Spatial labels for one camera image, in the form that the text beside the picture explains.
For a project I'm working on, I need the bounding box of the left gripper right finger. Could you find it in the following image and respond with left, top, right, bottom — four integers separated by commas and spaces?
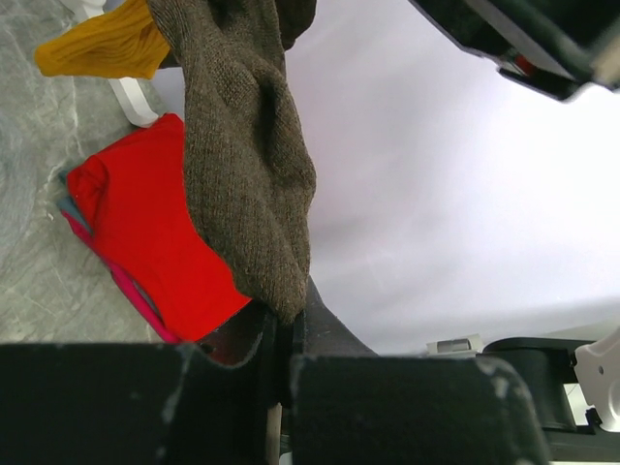
290, 286, 550, 464

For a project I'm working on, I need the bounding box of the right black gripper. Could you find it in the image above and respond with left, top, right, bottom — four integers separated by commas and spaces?
411, 0, 619, 101

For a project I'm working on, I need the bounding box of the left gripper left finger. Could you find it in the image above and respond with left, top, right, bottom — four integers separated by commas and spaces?
1, 305, 275, 464

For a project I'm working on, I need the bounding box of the brown knit sock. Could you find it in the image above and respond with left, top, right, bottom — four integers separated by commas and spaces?
148, 1, 316, 324

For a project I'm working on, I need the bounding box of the red folded cloth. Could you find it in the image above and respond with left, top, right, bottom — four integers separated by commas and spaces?
66, 113, 250, 342

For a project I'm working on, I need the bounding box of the white clothes rack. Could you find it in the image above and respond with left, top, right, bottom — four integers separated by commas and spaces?
60, 0, 159, 128

